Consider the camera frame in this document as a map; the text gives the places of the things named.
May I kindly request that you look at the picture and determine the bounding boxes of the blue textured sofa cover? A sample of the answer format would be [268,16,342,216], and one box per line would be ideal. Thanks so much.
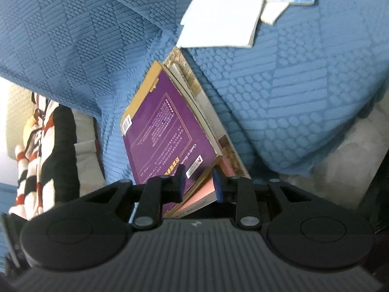
[0,0,389,189]

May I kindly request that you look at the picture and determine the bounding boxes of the red black white striped garment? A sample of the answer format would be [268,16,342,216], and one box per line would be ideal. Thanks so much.
[8,93,81,221]

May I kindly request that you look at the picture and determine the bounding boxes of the orange and white book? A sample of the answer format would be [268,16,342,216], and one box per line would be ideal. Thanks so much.
[170,156,244,219]

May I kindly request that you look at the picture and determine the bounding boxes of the purple book with tan spine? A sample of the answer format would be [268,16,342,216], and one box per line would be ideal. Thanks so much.
[120,60,225,219]

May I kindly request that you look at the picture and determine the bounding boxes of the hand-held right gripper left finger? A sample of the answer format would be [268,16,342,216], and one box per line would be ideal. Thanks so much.
[82,164,186,231]

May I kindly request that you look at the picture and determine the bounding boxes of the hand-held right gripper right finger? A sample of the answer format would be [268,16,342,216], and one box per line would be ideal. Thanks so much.
[212,166,307,230]

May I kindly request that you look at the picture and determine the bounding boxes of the brown painting cover book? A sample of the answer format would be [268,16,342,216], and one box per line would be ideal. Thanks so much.
[162,47,251,180]

